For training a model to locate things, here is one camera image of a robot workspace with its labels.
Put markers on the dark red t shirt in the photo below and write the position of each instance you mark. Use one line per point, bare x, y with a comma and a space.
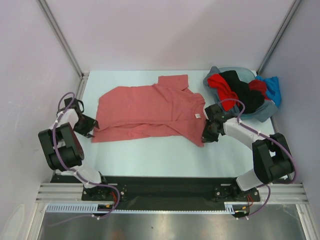
260, 86

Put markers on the white slotted cable duct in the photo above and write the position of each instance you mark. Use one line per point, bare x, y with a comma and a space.
104, 208

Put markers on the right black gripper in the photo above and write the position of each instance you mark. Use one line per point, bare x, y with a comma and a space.
207, 138

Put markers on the pink t shirt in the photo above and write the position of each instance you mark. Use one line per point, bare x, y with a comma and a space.
163, 109

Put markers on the left aluminium corner post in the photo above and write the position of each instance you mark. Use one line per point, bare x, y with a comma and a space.
55, 27

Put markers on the black t shirt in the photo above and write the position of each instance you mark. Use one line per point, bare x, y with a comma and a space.
252, 99

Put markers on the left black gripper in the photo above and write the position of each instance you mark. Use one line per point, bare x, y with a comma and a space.
91, 122

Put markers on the right aluminium corner post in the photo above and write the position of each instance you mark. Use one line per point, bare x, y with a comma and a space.
292, 11

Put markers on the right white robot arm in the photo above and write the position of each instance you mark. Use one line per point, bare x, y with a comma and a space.
272, 159

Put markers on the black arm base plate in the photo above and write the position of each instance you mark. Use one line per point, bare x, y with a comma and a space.
170, 193

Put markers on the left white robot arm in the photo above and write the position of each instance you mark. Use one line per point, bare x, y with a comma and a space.
61, 147

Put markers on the grey blue t shirt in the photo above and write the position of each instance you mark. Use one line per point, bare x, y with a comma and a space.
262, 114

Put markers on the aluminium corner post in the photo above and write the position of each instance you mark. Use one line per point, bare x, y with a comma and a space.
292, 11
55, 27

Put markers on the aluminium front frame rail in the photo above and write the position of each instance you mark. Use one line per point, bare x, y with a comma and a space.
72, 193

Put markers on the bright red t shirt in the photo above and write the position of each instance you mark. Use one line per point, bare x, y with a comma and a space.
227, 96

